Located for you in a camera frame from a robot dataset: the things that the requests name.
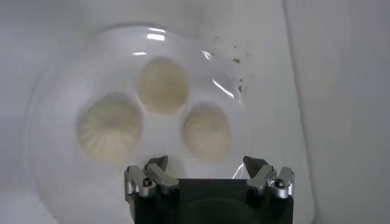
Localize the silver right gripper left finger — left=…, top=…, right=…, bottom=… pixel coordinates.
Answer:
left=123, top=155, right=180, bottom=203

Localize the white round plate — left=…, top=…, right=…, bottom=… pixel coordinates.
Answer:
left=29, top=24, right=316, bottom=224

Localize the white steamed baozi bun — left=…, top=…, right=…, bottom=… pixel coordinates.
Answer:
left=76, top=91, right=144, bottom=162
left=181, top=102, right=234, bottom=162
left=136, top=57, right=190, bottom=115

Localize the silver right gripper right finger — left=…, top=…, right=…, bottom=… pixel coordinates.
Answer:
left=243, top=155, right=296, bottom=200

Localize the clear plastic film piece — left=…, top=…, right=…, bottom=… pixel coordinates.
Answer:
left=199, top=47, right=247, bottom=106

